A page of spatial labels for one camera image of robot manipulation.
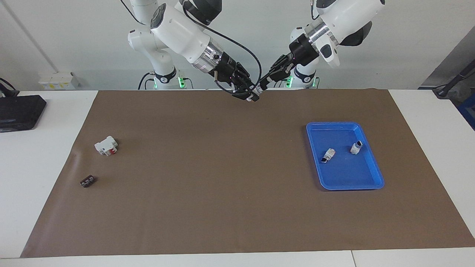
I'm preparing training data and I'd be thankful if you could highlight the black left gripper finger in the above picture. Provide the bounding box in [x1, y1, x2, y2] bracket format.
[260, 67, 294, 91]
[269, 53, 295, 75]

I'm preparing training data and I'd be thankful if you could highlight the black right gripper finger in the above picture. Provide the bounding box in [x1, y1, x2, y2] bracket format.
[237, 63, 255, 88]
[232, 82, 258, 101]

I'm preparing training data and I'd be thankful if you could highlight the brown table mat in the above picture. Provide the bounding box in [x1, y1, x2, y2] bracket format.
[20, 88, 475, 258]

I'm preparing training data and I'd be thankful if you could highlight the blue plastic tray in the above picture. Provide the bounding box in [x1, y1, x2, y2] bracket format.
[306, 122, 385, 191]

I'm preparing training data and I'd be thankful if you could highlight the white circuit breaker red lever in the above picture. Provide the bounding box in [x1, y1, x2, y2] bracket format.
[94, 136, 118, 157]

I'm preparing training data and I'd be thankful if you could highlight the black tripod pole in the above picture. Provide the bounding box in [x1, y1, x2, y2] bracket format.
[434, 59, 475, 98]

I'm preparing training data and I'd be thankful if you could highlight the blue crate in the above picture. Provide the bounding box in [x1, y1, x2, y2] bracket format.
[458, 95, 475, 131]

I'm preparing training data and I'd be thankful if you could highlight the black box device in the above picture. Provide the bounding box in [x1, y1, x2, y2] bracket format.
[0, 95, 48, 133]

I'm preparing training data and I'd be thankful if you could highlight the black left base cable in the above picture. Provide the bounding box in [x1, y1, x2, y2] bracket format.
[264, 56, 299, 89]

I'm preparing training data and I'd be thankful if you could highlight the black base cable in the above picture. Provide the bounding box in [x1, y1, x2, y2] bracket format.
[138, 72, 154, 90]
[264, 56, 299, 89]

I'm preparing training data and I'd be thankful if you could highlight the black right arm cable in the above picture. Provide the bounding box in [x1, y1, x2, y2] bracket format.
[182, 4, 262, 93]

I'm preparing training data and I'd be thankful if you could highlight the black right base cable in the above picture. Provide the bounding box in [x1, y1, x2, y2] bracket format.
[138, 72, 154, 90]

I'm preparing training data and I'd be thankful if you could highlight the white wall socket box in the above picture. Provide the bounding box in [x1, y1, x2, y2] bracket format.
[38, 72, 81, 90]

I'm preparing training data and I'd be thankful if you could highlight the black cable of box device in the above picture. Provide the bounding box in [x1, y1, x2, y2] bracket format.
[0, 78, 19, 98]

